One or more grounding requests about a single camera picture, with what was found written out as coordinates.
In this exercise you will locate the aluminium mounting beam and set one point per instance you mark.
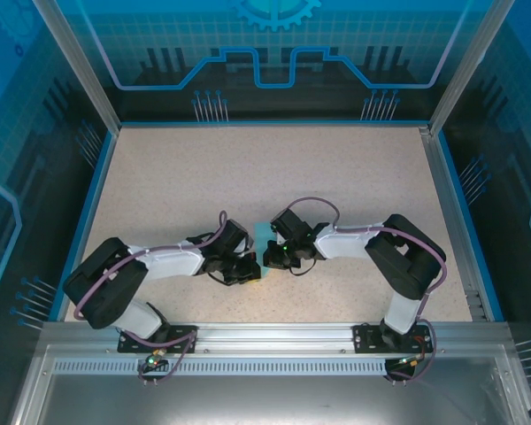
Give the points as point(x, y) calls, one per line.
point(270, 336)

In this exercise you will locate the grey metal tray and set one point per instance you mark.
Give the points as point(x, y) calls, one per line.
point(265, 398)

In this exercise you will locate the blue edge strip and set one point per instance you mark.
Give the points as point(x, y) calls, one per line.
point(454, 177)
point(88, 221)

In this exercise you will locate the teal paper sheet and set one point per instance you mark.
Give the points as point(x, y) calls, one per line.
point(262, 239)

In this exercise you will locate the slotted metal strip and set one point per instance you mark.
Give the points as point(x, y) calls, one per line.
point(270, 366)

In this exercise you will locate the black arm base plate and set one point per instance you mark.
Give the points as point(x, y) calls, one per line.
point(181, 338)
point(365, 338)

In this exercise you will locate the aluminium frame post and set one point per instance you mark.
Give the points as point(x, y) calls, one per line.
point(88, 71)
point(462, 71)

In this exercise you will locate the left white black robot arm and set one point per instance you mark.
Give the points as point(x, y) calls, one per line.
point(168, 265)

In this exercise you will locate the aluminium side rail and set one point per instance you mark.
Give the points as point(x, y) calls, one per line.
point(440, 177)

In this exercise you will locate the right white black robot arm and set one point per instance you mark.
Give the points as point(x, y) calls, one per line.
point(345, 243)

